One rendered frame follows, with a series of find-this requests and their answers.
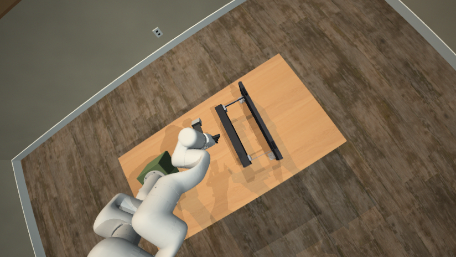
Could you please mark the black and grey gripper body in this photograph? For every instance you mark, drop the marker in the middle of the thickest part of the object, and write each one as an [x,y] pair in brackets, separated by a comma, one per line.
[209,141]

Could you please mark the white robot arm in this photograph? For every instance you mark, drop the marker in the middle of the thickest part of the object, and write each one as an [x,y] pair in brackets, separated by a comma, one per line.
[151,215]

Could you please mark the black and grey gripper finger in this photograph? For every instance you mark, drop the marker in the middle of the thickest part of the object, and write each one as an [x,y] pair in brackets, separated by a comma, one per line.
[216,137]

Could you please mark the long black rectangular bar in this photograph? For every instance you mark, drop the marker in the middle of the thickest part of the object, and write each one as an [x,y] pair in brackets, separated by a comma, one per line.
[233,136]

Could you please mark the black flat rectangular panel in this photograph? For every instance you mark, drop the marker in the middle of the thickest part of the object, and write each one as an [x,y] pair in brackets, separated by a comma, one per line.
[259,121]

